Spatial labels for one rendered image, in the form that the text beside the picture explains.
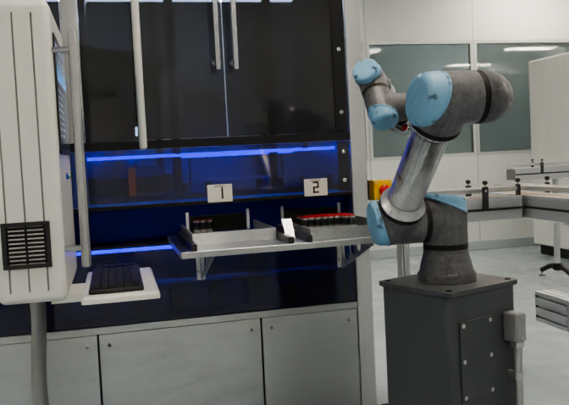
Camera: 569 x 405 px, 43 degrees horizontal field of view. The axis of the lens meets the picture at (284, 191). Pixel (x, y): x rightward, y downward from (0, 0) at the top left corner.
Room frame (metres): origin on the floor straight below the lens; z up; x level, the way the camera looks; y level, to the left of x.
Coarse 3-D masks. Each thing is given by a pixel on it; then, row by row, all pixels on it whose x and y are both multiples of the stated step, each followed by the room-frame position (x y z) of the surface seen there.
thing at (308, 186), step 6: (306, 180) 2.52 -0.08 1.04; (312, 180) 2.53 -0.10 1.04; (318, 180) 2.53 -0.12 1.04; (324, 180) 2.54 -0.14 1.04; (306, 186) 2.52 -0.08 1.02; (312, 186) 2.53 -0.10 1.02; (324, 186) 2.54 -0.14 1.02; (306, 192) 2.52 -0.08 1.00; (312, 192) 2.53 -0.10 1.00; (324, 192) 2.54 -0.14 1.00
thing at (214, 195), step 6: (210, 186) 2.44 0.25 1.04; (216, 186) 2.45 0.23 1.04; (222, 186) 2.45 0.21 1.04; (228, 186) 2.45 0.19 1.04; (210, 192) 2.44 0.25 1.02; (216, 192) 2.44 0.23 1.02; (228, 192) 2.45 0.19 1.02; (210, 198) 2.44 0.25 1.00; (216, 198) 2.44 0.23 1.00; (228, 198) 2.45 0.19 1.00
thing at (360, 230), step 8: (360, 216) 2.47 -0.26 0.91; (296, 224) 2.31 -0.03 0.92; (360, 224) 2.47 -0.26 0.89; (304, 232) 2.21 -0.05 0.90; (312, 232) 2.14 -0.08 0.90; (320, 232) 2.14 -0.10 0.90; (328, 232) 2.15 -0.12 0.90; (336, 232) 2.15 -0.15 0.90; (344, 232) 2.16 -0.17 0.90; (352, 232) 2.17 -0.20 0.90; (360, 232) 2.17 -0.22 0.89; (368, 232) 2.18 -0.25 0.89; (312, 240) 2.14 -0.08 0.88; (320, 240) 2.14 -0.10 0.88
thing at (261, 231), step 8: (256, 224) 2.51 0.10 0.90; (264, 224) 2.37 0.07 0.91; (184, 232) 2.40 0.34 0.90; (216, 232) 2.18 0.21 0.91; (224, 232) 2.19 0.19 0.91; (232, 232) 2.19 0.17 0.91; (240, 232) 2.20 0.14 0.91; (248, 232) 2.21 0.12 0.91; (256, 232) 2.21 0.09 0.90; (264, 232) 2.22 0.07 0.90; (272, 232) 2.22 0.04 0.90; (192, 240) 2.17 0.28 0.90; (200, 240) 2.17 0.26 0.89; (208, 240) 2.18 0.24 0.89; (216, 240) 2.18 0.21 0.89; (224, 240) 2.19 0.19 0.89; (232, 240) 2.19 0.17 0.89; (240, 240) 2.20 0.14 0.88; (248, 240) 2.21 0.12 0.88; (256, 240) 2.21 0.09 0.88
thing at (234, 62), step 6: (234, 0) 2.41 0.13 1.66; (234, 6) 2.41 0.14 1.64; (234, 12) 2.41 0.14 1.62; (234, 18) 2.41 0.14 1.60; (234, 24) 2.41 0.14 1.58; (234, 30) 2.41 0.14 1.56; (234, 36) 2.41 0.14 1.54; (234, 42) 2.41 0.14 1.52; (234, 48) 2.41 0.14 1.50; (234, 54) 2.41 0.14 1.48; (234, 60) 2.41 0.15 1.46; (234, 66) 2.41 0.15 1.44
